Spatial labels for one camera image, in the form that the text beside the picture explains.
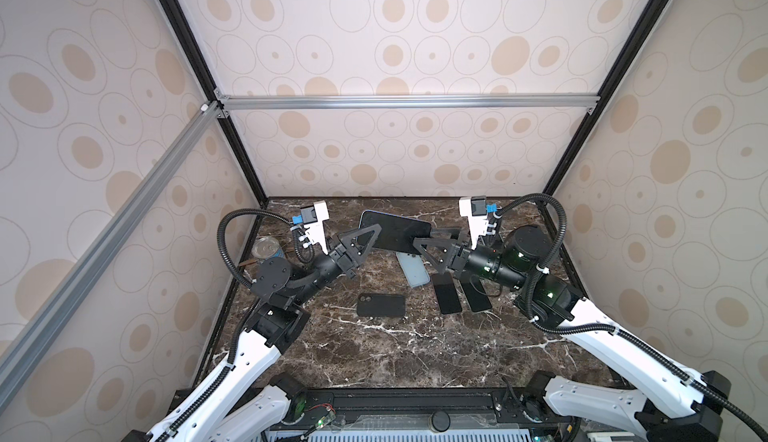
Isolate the light blue case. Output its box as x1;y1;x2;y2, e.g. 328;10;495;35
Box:
396;252;430;288

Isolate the black phone case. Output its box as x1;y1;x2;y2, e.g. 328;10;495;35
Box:
356;293;406;318

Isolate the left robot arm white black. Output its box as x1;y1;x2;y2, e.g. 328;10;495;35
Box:
125;208;382;441

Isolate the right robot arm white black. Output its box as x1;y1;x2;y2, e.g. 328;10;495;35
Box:
408;193;767;441

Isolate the blue tin can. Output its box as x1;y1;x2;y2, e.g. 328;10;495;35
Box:
251;236;285;261

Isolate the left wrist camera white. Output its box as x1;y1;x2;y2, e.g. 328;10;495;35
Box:
291;200;329;254

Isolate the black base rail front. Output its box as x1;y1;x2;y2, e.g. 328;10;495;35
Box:
157;386;673;442

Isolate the horizontal aluminium rail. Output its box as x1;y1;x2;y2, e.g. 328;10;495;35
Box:
221;94;600;111

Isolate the left black frame post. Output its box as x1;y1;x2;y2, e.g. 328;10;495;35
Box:
158;0;269;207

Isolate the black frame post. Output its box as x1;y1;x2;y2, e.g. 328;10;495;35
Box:
158;0;269;207
543;0;672;195

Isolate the left diagonal aluminium rail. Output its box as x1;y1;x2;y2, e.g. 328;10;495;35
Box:
1;100;223;410

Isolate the right black frame post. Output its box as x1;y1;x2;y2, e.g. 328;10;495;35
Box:
543;0;672;195

